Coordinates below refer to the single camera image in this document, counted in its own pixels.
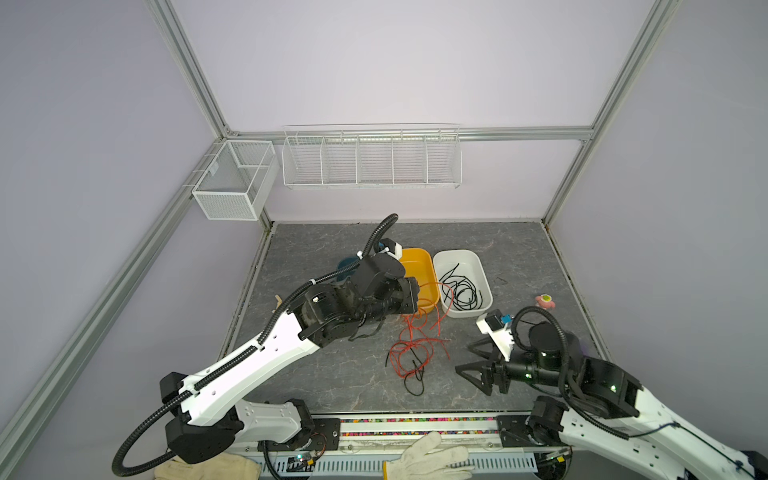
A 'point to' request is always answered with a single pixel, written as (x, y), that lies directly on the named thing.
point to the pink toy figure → (545, 301)
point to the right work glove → (415, 463)
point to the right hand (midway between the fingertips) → (464, 360)
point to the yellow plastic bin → (419, 263)
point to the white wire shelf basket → (363, 156)
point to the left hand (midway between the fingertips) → (420, 296)
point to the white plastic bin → (472, 267)
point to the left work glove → (230, 466)
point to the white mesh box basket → (238, 180)
